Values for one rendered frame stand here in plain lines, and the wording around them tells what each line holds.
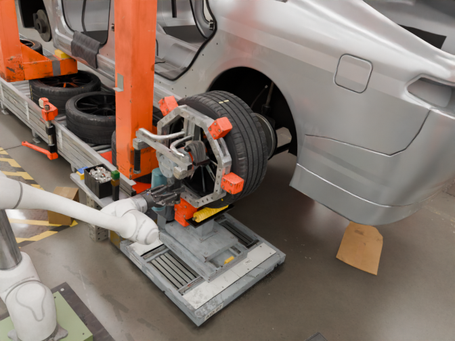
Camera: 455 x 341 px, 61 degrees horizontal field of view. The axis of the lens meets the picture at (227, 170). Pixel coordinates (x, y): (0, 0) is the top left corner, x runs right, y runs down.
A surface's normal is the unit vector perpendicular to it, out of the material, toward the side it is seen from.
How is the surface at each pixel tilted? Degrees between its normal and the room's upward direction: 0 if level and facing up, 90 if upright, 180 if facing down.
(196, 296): 0
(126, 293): 0
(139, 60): 90
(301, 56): 90
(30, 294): 6
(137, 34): 90
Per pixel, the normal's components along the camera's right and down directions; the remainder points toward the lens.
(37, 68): 0.71, 0.44
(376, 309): 0.14, -0.85
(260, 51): -0.69, 0.29
